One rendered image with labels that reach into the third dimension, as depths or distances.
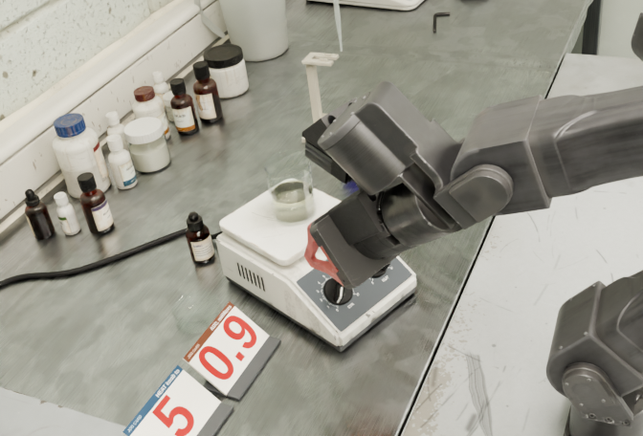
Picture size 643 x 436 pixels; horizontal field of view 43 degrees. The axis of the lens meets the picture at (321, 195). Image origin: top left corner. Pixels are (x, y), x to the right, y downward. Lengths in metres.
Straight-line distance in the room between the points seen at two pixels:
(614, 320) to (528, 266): 0.33
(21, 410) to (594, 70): 0.99
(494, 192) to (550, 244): 0.44
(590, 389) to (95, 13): 0.99
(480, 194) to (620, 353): 0.18
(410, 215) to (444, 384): 0.26
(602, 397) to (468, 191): 0.21
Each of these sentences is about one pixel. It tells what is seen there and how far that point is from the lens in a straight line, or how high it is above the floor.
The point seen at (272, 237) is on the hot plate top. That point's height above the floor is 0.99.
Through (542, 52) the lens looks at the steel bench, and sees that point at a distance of 1.47.
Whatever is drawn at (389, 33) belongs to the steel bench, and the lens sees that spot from 1.57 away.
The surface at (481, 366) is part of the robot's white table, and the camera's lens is 0.86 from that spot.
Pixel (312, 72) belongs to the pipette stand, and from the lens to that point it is 1.21.
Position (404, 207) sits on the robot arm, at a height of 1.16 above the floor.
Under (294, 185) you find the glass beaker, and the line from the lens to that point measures 0.89.
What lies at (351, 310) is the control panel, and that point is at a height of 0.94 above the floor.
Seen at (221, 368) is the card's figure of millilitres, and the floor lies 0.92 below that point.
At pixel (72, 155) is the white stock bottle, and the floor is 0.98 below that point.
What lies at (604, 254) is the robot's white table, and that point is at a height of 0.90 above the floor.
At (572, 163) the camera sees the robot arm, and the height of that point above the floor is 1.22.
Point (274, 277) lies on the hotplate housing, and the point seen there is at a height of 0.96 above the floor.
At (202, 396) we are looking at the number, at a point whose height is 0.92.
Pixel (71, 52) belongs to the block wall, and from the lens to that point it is 1.35.
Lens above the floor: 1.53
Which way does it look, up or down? 34 degrees down
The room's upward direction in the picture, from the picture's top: 8 degrees counter-clockwise
